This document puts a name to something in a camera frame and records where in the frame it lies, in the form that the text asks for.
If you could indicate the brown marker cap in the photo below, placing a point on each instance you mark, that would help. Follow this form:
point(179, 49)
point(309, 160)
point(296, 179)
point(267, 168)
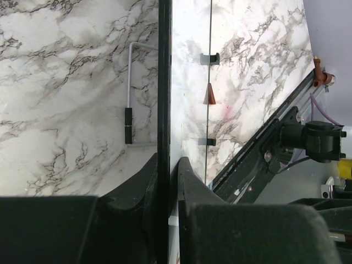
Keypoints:
point(209, 96)

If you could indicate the yellow tape roll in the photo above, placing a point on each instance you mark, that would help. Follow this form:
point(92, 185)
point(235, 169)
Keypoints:
point(345, 169)

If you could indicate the black framed whiteboard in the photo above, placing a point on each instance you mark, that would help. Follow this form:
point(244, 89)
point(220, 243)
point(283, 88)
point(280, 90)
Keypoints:
point(184, 61)

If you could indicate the brown pipe valve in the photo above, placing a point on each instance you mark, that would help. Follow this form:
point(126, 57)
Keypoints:
point(321, 77)

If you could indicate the black mounting rail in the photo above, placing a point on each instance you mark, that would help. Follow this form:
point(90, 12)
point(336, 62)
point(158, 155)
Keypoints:
point(246, 175)

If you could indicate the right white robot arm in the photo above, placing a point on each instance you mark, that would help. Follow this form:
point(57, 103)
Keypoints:
point(321, 141)

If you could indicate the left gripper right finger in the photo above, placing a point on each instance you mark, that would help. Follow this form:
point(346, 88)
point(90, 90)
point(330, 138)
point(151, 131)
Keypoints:
point(214, 231)

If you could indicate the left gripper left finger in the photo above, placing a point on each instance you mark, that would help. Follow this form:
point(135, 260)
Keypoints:
point(117, 227)

